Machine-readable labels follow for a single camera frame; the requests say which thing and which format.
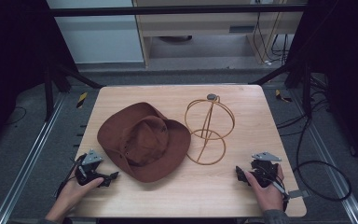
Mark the white cabinet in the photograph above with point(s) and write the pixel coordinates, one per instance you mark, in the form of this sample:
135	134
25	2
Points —
98	34

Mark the aluminium floor rail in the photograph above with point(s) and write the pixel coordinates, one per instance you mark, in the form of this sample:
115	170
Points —
332	161
28	158

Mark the person's right hand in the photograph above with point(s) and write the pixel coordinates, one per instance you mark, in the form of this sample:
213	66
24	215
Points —
267	193

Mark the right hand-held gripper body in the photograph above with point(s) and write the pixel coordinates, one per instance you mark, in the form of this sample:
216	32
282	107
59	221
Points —
264	169

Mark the black frame leg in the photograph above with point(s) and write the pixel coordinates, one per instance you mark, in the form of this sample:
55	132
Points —
48	93
295	81

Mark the black curtain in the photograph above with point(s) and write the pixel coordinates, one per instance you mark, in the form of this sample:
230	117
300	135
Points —
345	74
15	62

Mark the person's left hand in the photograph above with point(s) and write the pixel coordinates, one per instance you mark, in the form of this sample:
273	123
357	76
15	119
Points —
74	191

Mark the brown wide-brim hat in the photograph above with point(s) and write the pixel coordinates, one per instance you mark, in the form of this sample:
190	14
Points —
143	141

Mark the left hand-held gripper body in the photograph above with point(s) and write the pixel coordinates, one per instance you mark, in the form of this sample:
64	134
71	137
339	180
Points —
88	169

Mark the black metal crossbar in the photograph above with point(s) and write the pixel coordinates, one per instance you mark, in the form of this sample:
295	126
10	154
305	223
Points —
177	11

